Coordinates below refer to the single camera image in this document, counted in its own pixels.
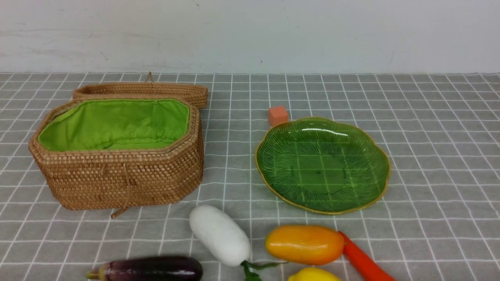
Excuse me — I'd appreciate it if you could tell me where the white radish with green leaves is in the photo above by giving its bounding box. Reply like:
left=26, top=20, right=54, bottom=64
left=189, top=205, right=282, bottom=281

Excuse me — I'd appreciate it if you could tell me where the yellow lemon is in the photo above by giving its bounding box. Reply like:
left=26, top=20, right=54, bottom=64
left=287, top=267, right=341, bottom=281

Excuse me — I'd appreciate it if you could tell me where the small orange cube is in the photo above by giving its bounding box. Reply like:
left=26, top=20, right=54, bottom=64
left=268, top=106, right=289, bottom=127

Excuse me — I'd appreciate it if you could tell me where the woven wicker basket lid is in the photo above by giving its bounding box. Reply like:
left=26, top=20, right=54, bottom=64
left=73, top=72, right=208, bottom=108

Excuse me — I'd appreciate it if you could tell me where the green glass leaf plate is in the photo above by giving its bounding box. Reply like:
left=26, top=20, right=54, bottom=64
left=255, top=117, right=391, bottom=215

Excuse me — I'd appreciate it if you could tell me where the orange yellow mango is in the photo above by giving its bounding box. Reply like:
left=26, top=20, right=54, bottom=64
left=265, top=224, right=345, bottom=266

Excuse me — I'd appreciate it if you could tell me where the woven wicker basket green lining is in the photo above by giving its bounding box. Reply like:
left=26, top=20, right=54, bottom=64
left=29, top=96, right=205, bottom=219

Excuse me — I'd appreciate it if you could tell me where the orange carrot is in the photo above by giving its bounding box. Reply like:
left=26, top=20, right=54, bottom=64
left=339, top=231, right=395, bottom=281

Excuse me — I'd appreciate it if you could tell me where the grey checked tablecloth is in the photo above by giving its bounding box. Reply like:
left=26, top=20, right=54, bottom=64
left=0, top=73, right=500, bottom=281

